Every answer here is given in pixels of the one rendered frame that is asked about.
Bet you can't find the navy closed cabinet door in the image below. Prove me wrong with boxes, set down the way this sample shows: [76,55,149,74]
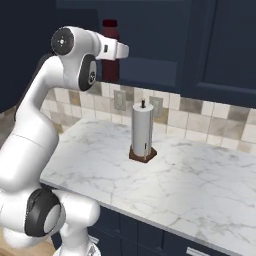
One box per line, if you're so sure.
[180,0,256,110]

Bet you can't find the navy base cabinets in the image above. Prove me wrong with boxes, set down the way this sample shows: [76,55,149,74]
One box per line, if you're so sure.
[49,195,234,256]

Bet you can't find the silver drawer handle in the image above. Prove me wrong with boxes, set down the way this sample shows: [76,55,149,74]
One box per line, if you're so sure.
[185,246,212,256]
[87,234,100,245]

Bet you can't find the grey wall outlet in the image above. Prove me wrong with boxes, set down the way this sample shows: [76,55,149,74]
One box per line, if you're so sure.
[148,96,164,119]
[113,89,127,112]

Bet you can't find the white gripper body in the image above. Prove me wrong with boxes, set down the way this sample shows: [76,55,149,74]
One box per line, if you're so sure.
[115,41,130,61]

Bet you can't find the brown paper towel holder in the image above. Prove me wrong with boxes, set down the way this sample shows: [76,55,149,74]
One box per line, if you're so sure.
[128,98,158,164]

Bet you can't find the navy open wall cabinet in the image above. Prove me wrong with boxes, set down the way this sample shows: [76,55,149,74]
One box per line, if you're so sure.
[55,0,184,96]

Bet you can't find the dark red juice bottle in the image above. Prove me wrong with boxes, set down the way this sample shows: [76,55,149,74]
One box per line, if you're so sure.
[100,19,121,83]

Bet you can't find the navy open cabinet door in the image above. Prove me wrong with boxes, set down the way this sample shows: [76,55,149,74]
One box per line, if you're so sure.
[0,0,58,114]

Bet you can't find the white paper towel roll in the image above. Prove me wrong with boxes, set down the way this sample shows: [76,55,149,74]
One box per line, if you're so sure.
[130,102,155,158]

